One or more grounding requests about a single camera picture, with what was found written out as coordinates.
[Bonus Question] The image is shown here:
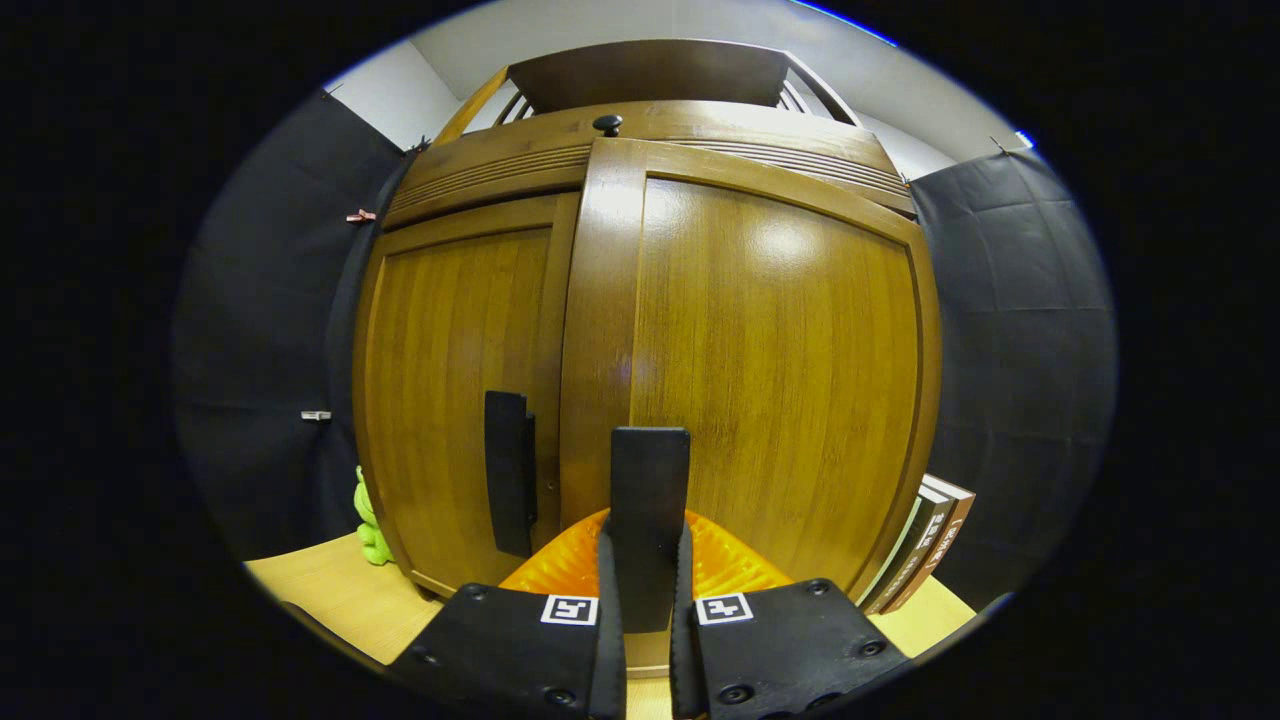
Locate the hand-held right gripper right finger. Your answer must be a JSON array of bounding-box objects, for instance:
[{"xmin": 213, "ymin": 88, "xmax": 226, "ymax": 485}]
[{"xmin": 670, "ymin": 510, "xmax": 911, "ymax": 720}]

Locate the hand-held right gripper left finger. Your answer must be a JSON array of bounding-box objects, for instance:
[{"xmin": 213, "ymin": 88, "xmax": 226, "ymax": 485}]
[{"xmin": 390, "ymin": 510, "xmax": 628, "ymax": 720}]

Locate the black door handle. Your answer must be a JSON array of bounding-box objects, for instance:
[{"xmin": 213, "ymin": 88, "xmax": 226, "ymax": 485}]
[
  {"xmin": 611, "ymin": 427, "xmax": 692, "ymax": 634},
  {"xmin": 485, "ymin": 390, "xmax": 539, "ymax": 559}
]

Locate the wooden cabinet door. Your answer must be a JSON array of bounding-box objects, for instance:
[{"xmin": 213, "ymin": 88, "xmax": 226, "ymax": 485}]
[
  {"xmin": 558, "ymin": 138, "xmax": 943, "ymax": 676},
  {"xmin": 355, "ymin": 193, "xmax": 581, "ymax": 593}
]

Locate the wooden double-door shoe cabinet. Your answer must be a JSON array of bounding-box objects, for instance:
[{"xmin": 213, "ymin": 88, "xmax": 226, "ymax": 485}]
[{"xmin": 352, "ymin": 38, "xmax": 943, "ymax": 681}]

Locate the wooden cabinet drawer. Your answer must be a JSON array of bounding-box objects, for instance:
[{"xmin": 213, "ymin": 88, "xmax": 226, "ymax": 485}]
[{"xmin": 383, "ymin": 100, "xmax": 916, "ymax": 231}]

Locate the dark hardcover book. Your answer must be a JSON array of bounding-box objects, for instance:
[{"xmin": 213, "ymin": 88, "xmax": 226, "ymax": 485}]
[{"xmin": 858, "ymin": 488, "xmax": 951, "ymax": 613}]

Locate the green frog plush toy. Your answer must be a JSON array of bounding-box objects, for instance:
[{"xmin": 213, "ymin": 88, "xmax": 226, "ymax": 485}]
[{"xmin": 354, "ymin": 465, "xmax": 397, "ymax": 567}]

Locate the brown hardcover book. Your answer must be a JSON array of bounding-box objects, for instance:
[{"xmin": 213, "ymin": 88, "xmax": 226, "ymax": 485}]
[{"xmin": 885, "ymin": 474, "xmax": 976, "ymax": 615}]

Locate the black backdrop cloth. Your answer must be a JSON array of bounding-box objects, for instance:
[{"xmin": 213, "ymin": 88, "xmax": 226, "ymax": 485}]
[
  {"xmin": 910, "ymin": 148, "xmax": 1117, "ymax": 611},
  {"xmin": 175, "ymin": 90, "xmax": 426, "ymax": 561}
]

